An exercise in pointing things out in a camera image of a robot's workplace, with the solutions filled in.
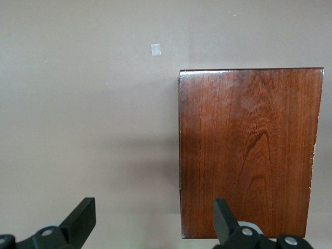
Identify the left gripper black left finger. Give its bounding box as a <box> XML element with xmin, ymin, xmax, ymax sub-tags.
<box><xmin>0</xmin><ymin>197</ymin><xmax>97</xmax><ymax>249</ymax></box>

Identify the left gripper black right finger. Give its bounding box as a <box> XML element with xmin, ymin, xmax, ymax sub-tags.
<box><xmin>213</xmin><ymin>198</ymin><xmax>315</xmax><ymax>249</ymax></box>

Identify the dark brown wooden cabinet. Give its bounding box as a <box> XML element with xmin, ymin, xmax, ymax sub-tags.
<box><xmin>178</xmin><ymin>67</ymin><xmax>325</xmax><ymax>240</ymax></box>

